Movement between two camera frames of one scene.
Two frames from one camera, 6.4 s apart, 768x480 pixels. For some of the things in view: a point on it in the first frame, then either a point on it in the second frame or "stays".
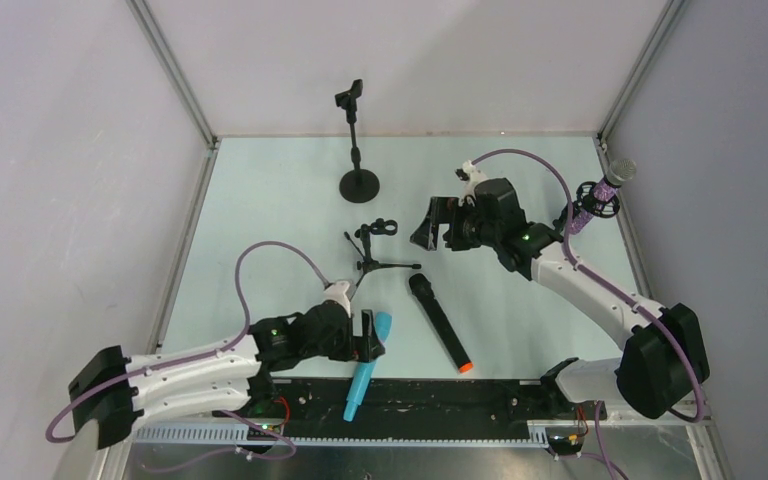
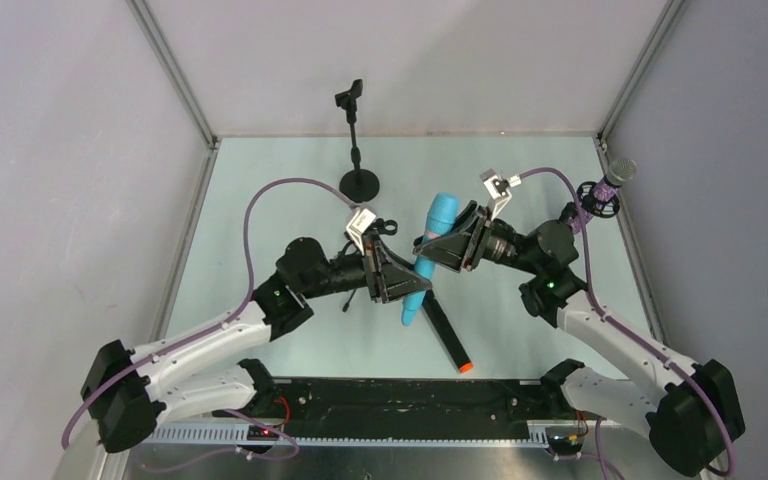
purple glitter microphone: (618, 171) stays
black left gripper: (358, 335) → (374, 268)
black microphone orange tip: (422, 287) stays
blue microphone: (363, 371) → (442, 215)
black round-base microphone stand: (358, 185) stays
